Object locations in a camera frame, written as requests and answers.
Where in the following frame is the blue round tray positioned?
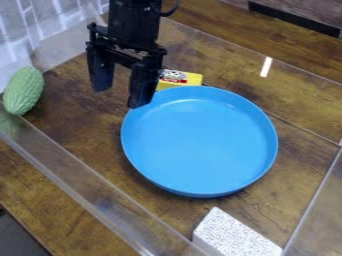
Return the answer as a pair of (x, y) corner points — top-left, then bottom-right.
(120, 86), (278, 198)

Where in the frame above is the white sheer curtain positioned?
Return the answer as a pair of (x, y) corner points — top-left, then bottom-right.
(0, 0), (109, 93)

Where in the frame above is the green bumpy gourd toy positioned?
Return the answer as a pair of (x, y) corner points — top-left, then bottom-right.
(3, 66), (44, 116)

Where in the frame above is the clear acrylic enclosure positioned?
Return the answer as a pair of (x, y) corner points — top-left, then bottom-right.
(0, 0), (342, 256)

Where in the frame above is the white speckled foam block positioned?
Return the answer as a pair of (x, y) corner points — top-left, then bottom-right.
(192, 207), (282, 256)

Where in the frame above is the yellow rectangular block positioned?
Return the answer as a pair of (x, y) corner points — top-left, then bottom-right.
(156, 69), (203, 91)

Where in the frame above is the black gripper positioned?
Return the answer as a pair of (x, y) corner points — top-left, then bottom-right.
(85, 0), (168, 109)

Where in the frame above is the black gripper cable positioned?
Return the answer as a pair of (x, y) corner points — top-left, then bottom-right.
(151, 0), (182, 18)

